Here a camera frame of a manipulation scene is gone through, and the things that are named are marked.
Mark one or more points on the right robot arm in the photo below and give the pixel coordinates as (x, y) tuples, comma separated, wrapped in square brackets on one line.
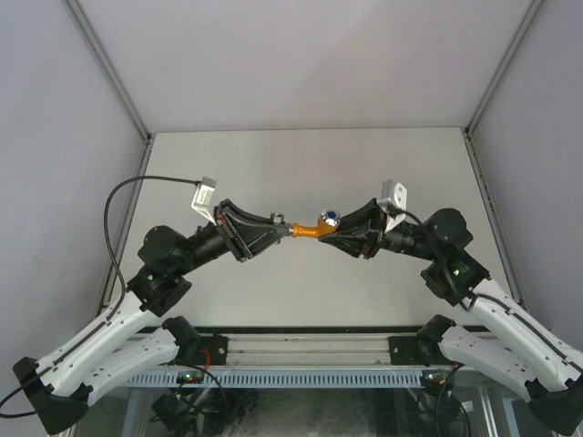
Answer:
[(532, 362)]

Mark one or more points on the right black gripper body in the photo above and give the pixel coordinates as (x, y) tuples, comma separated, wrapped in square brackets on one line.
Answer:
[(379, 226)]

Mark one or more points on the slotted grey cable duct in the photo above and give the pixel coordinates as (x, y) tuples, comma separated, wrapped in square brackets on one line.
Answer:
[(277, 379)]

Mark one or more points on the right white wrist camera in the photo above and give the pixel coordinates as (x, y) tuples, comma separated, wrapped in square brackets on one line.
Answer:
[(393, 201)]

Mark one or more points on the aluminium frame post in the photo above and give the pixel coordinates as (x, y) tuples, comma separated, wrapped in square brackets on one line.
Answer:
[(515, 43), (98, 51)]

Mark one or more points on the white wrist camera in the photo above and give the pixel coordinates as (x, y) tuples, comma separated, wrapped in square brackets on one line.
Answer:
[(204, 191), (393, 201)]

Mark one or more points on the left aluminium frame post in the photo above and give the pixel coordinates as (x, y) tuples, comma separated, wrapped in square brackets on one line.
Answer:
[(98, 51)]

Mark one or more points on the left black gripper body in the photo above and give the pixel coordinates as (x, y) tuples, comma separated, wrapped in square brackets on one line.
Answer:
[(230, 230)]

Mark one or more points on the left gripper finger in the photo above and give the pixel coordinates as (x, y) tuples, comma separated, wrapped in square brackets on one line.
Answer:
[(256, 240), (236, 218)]

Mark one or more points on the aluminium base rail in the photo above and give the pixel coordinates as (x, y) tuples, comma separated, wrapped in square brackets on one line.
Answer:
[(278, 349)]

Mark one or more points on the orange plastic water faucet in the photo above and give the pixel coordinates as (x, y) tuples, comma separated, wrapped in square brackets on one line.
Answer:
[(327, 223)]

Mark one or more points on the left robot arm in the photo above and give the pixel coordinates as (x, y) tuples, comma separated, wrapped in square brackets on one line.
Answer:
[(62, 385)]

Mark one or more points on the metal tee pipe fitting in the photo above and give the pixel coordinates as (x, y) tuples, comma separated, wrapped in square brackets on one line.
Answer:
[(283, 227)]

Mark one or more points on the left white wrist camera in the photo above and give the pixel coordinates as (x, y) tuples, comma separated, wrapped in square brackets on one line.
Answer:
[(204, 191)]

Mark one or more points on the right aluminium frame post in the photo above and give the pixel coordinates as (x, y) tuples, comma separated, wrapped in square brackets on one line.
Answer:
[(515, 43)]

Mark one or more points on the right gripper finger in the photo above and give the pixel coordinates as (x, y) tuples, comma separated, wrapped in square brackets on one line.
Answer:
[(349, 243), (362, 218)]

